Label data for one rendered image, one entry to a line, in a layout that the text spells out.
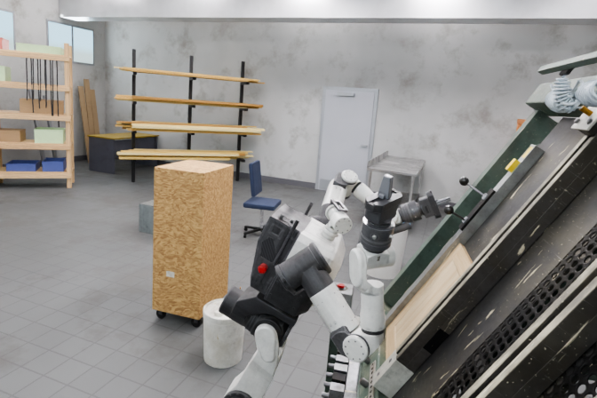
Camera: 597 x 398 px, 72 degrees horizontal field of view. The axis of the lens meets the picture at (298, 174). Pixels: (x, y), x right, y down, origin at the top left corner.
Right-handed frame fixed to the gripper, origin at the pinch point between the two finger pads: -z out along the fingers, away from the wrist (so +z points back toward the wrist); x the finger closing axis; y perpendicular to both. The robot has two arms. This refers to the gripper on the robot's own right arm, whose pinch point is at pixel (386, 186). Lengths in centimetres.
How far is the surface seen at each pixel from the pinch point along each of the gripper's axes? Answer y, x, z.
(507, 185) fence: 8, 73, 18
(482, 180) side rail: -7, 91, 27
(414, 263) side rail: -18, 70, 70
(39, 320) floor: -245, -50, 212
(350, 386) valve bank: -5, 14, 95
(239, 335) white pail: -112, 41, 177
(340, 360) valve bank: -16, 21, 96
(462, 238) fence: 2, 62, 41
